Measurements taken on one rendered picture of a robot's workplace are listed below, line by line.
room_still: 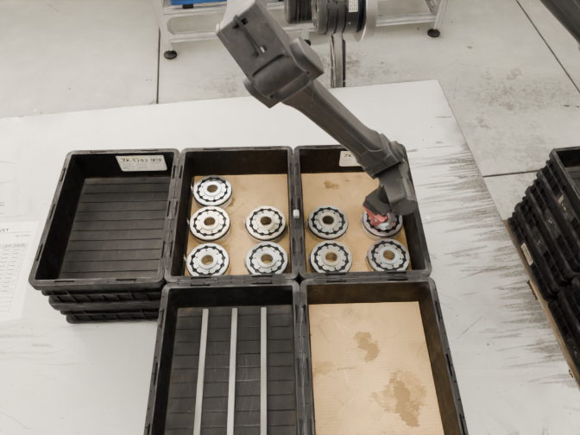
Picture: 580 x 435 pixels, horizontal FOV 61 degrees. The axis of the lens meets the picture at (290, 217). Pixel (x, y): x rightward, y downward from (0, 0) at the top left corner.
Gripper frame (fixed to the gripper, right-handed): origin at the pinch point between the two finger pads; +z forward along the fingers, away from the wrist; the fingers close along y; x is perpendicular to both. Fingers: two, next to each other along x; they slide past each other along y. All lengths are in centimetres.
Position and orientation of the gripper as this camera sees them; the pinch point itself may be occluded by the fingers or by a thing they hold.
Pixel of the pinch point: (383, 216)
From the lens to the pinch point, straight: 126.7
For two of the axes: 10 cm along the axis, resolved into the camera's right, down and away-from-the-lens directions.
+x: -6.4, -6.2, 4.4
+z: 0.2, 5.7, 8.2
